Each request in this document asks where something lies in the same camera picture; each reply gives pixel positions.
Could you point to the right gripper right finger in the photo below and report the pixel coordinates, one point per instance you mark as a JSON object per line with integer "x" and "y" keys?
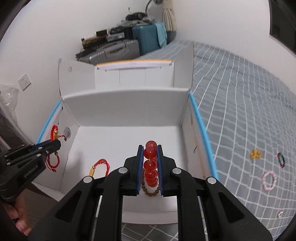
{"x": 206, "y": 209}

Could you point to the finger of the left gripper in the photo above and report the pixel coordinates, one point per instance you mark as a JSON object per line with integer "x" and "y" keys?
{"x": 38, "y": 151}
{"x": 18, "y": 154}

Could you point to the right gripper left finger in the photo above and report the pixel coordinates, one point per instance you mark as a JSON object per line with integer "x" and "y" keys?
{"x": 92, "y": 209}

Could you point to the person's left hand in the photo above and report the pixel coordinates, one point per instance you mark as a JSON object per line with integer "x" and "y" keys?
{"x": 19, "y": 211}

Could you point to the clear plastic bag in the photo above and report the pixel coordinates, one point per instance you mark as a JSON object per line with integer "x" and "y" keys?
{"x": 9, "y": 100}

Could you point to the white cardboard box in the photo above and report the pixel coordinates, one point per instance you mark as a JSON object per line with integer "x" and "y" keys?
{"x": 107, "y": 110}

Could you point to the grey checked bed sheet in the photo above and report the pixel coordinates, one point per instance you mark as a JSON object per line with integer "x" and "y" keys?
{"x": 249, "y": 116}

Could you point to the grey suitcase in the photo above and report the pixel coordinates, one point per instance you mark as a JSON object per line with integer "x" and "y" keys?
{"x": 113, "y": 51}

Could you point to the teal suitcase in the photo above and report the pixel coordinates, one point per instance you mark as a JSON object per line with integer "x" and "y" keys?
{"x": 146, "y": 35}

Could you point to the black clutter pile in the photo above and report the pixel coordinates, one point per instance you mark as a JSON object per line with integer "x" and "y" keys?
{"x": 137, "y": 18}

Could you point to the teal cloth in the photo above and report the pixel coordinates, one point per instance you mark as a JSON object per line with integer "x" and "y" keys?
{"x": 161, "y": 33}

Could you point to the beige curtain left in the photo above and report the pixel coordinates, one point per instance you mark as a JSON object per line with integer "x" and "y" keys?
{"x": 169, "y": 16}

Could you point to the dark window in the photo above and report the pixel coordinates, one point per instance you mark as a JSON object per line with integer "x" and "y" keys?
{"x": 282, "y": 22}

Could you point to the red cord bracelet gold tube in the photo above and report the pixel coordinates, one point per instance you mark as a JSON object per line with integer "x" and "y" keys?
{"x": 102, "y": 166}

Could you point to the white wall socket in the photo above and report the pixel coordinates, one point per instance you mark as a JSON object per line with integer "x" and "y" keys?
{"x": 24, "y": 82}

